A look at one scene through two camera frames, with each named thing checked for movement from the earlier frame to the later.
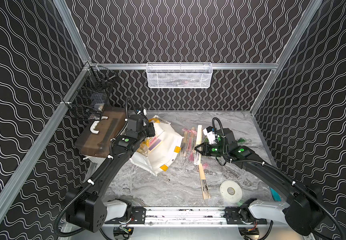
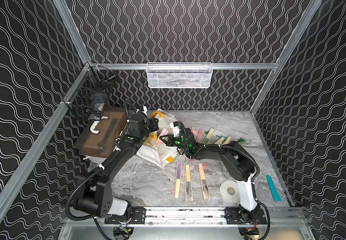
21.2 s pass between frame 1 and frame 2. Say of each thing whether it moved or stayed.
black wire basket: stayed
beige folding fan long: stayed
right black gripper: moved
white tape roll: stayed
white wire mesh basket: stayed
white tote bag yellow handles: moved
